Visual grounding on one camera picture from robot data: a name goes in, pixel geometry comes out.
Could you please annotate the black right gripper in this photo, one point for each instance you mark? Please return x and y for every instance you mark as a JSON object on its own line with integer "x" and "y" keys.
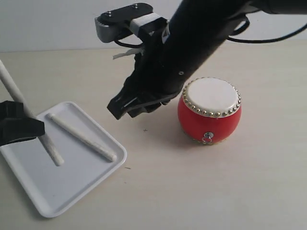
{"x": 159, "y": 71}

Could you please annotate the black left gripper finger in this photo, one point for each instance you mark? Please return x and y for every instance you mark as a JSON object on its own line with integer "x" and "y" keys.
{"x": 14, "y": 130}
{"x": 12, "y": 109}

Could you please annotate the white drumstick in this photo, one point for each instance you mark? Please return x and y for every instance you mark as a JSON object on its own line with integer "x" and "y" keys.
{"x": 109, "y": 155}
{"x": 16, "y": 95}

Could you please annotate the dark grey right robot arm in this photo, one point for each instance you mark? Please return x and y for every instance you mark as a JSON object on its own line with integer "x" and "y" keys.
{"x": 210, "y": 22}

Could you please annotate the small red drum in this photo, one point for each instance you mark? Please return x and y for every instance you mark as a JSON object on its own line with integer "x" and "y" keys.
{"x": 209, "y": 110}

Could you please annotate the white plastic tray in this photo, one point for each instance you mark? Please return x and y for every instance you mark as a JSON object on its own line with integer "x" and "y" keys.
{"x": 54, "y": 181}

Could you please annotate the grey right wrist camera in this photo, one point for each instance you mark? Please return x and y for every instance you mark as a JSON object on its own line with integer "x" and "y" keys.
{"x": 137, "y": 19}

